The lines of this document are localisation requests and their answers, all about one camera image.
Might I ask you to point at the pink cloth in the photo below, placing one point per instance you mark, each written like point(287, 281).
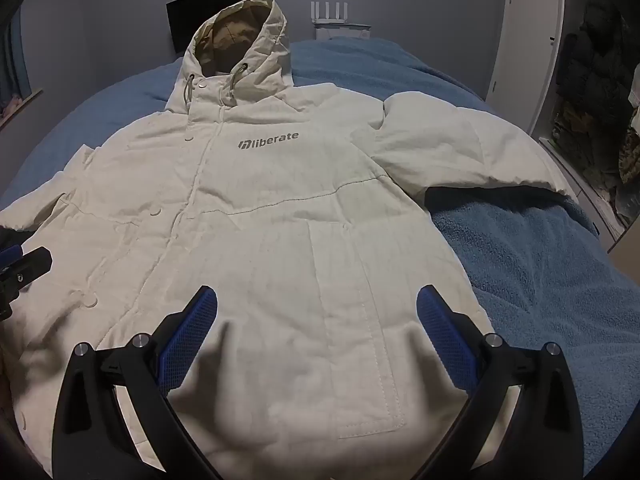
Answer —
point(10, 106)

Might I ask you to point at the white router with antennas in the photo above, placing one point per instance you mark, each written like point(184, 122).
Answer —
point(330, 12)

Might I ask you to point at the black monitor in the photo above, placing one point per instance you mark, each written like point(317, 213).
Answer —
point(190, 15)

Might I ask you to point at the wooden window sill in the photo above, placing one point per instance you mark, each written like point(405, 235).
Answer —
point(25, 102)

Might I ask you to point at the blue curtain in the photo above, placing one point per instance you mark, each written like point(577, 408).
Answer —
point(17, 60)

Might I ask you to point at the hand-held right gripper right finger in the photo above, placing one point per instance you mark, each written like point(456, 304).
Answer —
point(445, 335)

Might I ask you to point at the blue fleece blanket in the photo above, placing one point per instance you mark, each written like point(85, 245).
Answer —
point(525, 270)

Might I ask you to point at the cream hooded jacket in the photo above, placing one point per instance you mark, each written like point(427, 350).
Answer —
point(260, 240)

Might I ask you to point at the white wardrobe door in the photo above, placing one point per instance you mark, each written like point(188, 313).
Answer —
point(525, 35)

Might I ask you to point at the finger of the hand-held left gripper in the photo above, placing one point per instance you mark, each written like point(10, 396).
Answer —
point(11, 252)
point(27, 267)

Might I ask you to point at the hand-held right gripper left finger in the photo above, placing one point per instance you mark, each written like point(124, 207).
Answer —
point(192, 332)

